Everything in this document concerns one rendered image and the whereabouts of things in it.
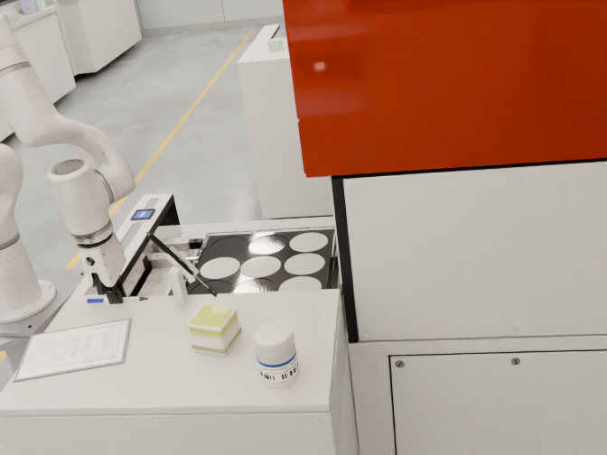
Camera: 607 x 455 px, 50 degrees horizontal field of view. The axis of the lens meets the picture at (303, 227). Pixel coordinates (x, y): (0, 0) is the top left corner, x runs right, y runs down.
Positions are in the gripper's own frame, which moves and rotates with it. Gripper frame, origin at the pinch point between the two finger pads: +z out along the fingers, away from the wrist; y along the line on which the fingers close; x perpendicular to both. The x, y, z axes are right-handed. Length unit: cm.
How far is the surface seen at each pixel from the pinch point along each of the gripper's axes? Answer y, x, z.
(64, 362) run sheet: -19.2, 4.3, 0.9
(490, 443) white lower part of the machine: -2, -80, 49
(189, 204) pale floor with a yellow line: 238, 69, 126
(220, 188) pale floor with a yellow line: 260, 53, 128
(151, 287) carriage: 18.5, 1.0, 13.9
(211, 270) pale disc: 22.3, -14.3, 12.3
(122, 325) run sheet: -7.9, -3.5, 2.2
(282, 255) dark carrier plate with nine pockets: 27.6, -31.6, 12.9
